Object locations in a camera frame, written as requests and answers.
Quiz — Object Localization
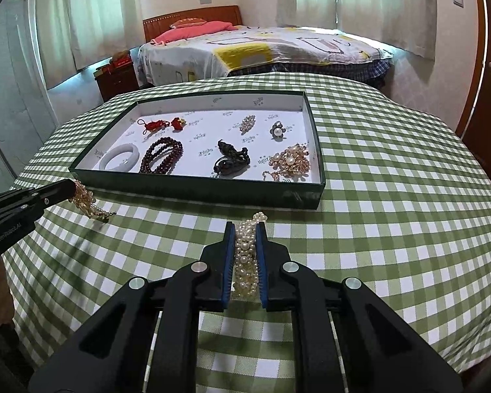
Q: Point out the gold pink bead bracelet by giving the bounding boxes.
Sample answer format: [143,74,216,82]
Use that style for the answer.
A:
[68,179,117,223]

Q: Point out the white jade bangle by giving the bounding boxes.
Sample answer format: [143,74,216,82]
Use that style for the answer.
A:
[98,143,140,172]

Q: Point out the white pearl necklace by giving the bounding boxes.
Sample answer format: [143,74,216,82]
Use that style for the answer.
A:
[230,210,270,300]

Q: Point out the dark red bead bracelet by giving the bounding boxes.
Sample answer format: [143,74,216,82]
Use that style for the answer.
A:
[138,136,185,175]

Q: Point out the pink crystal flower necklace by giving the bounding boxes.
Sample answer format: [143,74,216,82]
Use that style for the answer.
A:
[262,142,312,182]

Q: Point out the black cord pendant necklace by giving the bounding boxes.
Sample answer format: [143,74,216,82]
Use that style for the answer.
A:
[211,138,252,179]

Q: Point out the red tassel gold charm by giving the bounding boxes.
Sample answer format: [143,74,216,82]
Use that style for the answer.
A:
[171,117,186,131]

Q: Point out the dark green jewelry tray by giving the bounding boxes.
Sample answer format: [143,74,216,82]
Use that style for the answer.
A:
[69,90,325,209]

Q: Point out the glass sliding wardrobe door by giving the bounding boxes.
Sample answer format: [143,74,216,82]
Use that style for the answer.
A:
[0,0,56,193]

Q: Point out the green checkered tablecloth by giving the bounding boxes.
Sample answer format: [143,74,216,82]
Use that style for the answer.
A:
[4,74,491,392]

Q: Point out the dark wooden nightstand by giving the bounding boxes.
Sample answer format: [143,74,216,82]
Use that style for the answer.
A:
[94,62,139,102]

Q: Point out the red boxes on nightstand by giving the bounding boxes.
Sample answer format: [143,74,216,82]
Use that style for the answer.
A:
[94,50,133,77]

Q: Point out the left window curtain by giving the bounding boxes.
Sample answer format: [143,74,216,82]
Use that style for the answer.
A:
[35,0,142,89]

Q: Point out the window curtain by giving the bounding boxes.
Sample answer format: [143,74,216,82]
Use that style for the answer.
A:
[277,0,437,60]
[35,0,142,89]

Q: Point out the wooden headboard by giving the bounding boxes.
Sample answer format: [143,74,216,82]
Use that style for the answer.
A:
[142,5,243,42]

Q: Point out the pink pillow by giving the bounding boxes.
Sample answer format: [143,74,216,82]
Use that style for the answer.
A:
[150,20,238,45]

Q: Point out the bed with patterned cover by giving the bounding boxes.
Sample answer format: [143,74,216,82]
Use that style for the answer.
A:
[136,26,392,87]

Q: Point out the right window curtain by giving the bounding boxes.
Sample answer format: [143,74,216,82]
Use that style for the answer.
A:
[277,0,437,60]

